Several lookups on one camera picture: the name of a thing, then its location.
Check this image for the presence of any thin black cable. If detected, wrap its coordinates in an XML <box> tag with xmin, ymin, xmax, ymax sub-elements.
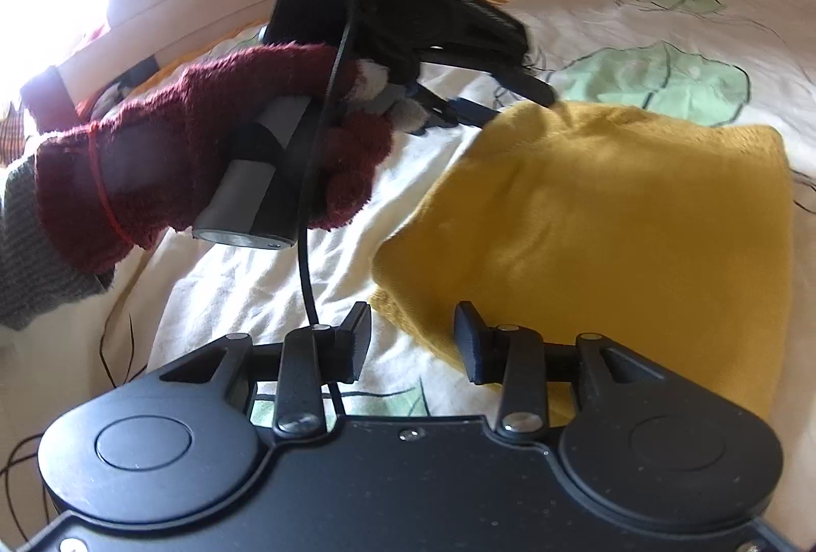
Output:
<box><xmin>0</xmin><ymin>297</ymin><xmax>138</xmax><ymax>535</ymax></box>

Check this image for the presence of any white printed blanket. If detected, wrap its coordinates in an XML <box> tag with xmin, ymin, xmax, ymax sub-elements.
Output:
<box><xmin>102</xmin><ymin>0</ymin><xmax>816</xmax><ymax>420</ymax></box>

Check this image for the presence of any person's left forearm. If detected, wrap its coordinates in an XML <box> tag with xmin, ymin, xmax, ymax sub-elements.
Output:
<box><xmin>0</xmin><ymin>153</ymin><xmax>114</xmax><ymax>331</ymax></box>

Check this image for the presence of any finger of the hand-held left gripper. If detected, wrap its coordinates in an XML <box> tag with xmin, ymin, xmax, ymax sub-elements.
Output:
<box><xmin>408</xmin><ymin>82</ymin><xmax>499</xmax><ymax>131</ymax></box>
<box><xmin>490</xmin><ymin>63</ymin><xmax>557</xmax><ymax>108</ymax></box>

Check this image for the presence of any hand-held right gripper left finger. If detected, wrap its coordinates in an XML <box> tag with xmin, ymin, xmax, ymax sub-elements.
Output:
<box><xmin>159</xmin><ymin>301</ymin><xmax>372</xmax><ymax>439</ymax></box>

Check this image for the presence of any person's left hand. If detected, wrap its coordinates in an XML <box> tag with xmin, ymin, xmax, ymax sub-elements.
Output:
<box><xmin>35</xmin><ymin>42</ymin><xmax>429</xmax><ymax>274</ymax></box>

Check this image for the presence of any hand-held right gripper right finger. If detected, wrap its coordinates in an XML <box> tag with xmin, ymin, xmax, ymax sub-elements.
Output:
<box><xmin>454</xmin><ymin>301</ymin><xmax>665</xmax><ymax>439</ymax></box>

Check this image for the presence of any mustard yellow knit garment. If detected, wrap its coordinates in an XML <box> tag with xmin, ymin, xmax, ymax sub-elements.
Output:
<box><xmin>370</xmin><ymin>99</ymin><xmax>796</xmax><ymax>427</ymax></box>

